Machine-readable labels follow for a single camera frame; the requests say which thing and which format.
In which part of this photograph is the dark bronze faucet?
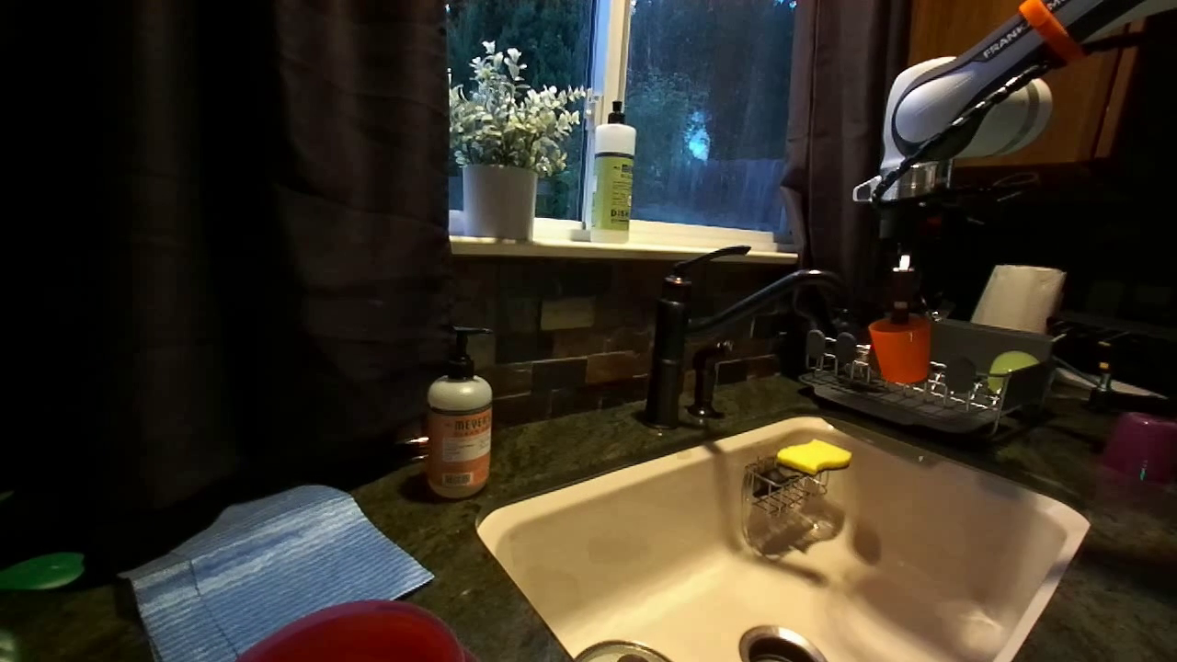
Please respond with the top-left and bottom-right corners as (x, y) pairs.
(639, 245), (844, 428)

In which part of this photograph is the green lid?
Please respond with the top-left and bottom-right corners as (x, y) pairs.
(0, 553), (85, 592)

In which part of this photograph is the grey dish drying rack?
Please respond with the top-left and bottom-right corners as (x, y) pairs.
(802, 320), (1057, 434)

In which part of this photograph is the soap pump bottle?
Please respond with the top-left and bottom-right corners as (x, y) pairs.
(426, 326), (492, 501)

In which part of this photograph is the dark curtain left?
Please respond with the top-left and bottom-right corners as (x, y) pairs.
(0, 0), (449, 535)

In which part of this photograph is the blue dish cloth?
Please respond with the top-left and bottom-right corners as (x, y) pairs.
(124, 485), (436, 662)

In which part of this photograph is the yellow sponge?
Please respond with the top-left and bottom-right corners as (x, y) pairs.
(778, 439), (853, 474)

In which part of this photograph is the red bowl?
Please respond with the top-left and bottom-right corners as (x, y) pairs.
(240, 601), (475, 662)

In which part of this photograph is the purple cup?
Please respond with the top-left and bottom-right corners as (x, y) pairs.
(1100, 413), (1177, 485)

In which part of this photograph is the green dish soap bottle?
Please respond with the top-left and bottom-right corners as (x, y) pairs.
(584, 99), (637, 242)

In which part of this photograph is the wire sponge caddy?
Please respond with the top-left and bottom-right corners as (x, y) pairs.
(737, 460), (848, 560)

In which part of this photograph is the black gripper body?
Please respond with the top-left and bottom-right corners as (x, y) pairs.
(881, 202), (944, 325)

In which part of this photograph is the dark curtain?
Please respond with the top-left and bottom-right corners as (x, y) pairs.
(780, 0), (914, 308)
(0, 0), (449, 535)

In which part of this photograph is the white ceramic sink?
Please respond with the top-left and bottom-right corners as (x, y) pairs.
(477, 416), (1088, 662)

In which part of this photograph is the orange plastic cup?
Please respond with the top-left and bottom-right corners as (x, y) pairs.
(867, 315), (935, 385)

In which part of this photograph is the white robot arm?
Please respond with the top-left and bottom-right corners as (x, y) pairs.
(853, 0), (1177, 325)

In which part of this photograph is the dark curtain right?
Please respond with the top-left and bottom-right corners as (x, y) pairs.
(780, 0), (914, 308)

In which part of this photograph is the white potted plant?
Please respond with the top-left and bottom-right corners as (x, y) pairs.
(449, 40), (584, 242)

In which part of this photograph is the white paper towel roll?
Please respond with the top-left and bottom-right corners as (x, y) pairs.
(973, 264), (1067, 336)

